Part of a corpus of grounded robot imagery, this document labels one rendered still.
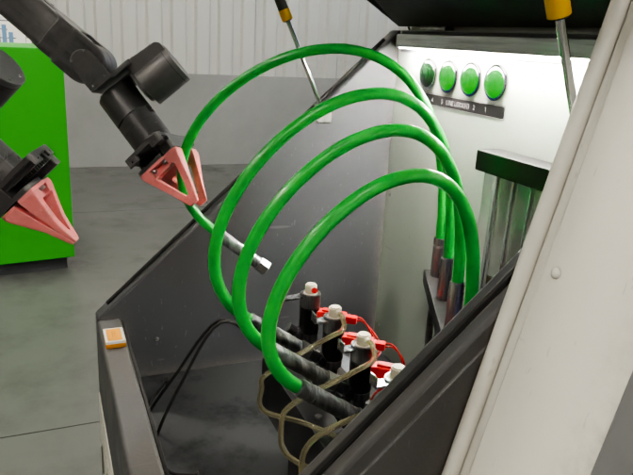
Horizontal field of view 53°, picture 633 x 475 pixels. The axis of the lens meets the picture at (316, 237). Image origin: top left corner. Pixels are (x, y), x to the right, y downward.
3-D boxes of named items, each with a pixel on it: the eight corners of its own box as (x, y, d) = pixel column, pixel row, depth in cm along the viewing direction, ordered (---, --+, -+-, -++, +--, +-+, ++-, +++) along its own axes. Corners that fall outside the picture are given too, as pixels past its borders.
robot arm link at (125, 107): (106, 106, 96) (88, 95, 90) (141, 76, 95) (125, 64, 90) (133, 140, 95) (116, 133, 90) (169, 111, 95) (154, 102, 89)
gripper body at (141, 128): (197, 146, 96) (169, 108, 96) (164, 140, 86) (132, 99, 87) (167, 174, 97) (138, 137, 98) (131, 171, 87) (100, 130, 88)
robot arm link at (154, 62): (83, 65, 96) (64, 59, 87) (141, 15, 95) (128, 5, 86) (137, 128, 98) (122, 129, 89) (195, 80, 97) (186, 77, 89)
